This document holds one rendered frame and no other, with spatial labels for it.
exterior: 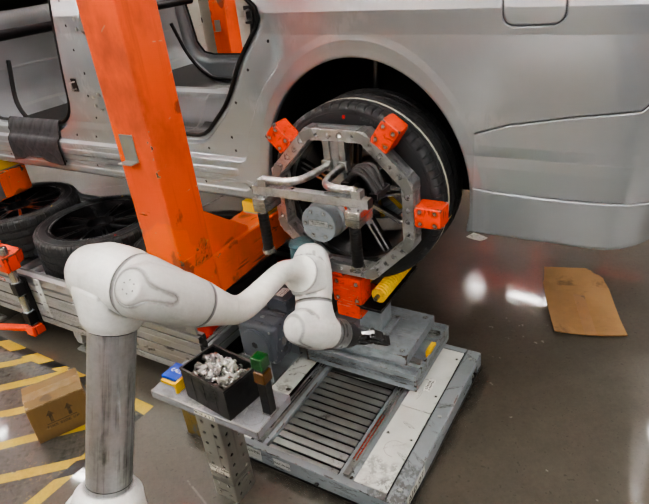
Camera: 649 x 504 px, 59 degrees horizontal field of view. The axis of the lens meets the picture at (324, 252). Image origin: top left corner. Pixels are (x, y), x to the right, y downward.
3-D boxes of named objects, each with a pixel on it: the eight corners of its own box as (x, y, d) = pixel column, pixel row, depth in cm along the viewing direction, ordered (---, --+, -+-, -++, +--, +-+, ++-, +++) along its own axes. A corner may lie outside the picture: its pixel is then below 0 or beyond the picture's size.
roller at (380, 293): (415, 268, 225) (414, 255, 222) (383, 308, 203) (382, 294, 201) (401, 266, 228) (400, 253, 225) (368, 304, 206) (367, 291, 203)
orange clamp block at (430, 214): (422, 217, 188) (449, 221, 184) (413, 227, 183) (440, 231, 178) (422, 198, 185) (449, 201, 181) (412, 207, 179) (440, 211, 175)
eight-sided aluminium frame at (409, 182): (423, 280, 199) (419, 128, 173) (416, 290, 194) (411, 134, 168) (293, 254, 225) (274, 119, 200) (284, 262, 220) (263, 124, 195)
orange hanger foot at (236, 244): (297, 234, 254) (286, 161, 237) (222, 294, 215) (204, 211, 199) (267, 229, 262) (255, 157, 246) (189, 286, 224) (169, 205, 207)
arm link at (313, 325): (345, 348, 155) (342, 301, 159) (307, 344, 144) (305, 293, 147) (315, 353, 162) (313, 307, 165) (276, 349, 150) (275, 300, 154)
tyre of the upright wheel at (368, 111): (390, 278, 239) (503, 181, 194) (365, 308, 221) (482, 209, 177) (280, 168, 242) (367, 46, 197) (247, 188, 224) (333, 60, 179)
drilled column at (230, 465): (255, 481, 202) (235, 391, 182) (238, 503, 194) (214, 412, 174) (233, 471, 206) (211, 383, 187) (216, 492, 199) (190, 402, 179)
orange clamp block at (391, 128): (395, 147, 182) (410, 125, 176) (385, 155, 176) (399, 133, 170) (378, 133, 182) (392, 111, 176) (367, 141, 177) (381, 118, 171)
